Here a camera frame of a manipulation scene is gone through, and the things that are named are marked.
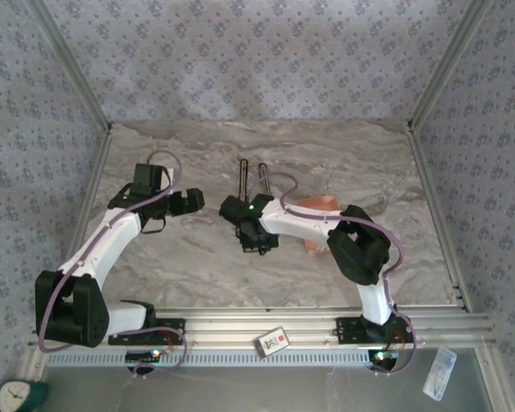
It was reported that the aluminium frame post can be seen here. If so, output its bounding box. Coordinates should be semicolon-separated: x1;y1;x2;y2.
25;0;113;130
407;0;494;130

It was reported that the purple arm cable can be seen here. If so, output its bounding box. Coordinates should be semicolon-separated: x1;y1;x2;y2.
38;149;188;381
248;171;416;379

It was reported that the white clock teal frame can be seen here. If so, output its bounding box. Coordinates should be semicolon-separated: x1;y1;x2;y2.
0;379;51;412

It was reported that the clear plastic box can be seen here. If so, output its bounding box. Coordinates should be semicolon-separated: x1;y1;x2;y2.
422;346;458;403

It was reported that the cream white stapler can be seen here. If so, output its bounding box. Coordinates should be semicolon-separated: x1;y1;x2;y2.
256;161;271;198

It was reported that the pink plastic tray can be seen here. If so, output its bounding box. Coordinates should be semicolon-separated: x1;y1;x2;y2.
298;195;341;258

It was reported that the aluminium side rail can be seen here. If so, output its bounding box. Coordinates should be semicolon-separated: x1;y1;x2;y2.
405;122;473;312
66;124;113;258

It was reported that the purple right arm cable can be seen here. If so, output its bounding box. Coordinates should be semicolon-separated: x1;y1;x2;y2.
248;171;416;379

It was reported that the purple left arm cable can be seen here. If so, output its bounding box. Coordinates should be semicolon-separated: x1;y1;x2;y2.
38;149;188;381

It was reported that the wide aluminium base rail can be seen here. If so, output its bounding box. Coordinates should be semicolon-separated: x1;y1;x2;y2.
27;305;497;349

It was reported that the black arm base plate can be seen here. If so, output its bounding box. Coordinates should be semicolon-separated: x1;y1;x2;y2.
107;317;186;347
335;316;415;345

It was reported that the slotted grey cable duct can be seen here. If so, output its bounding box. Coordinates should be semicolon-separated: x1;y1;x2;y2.
45;349;373;369

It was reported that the small labelled card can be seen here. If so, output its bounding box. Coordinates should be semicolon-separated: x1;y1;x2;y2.
251;326;291;357

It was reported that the small circuit board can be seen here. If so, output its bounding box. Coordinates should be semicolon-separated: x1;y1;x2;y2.
125;349;162;365
368;349;399;368

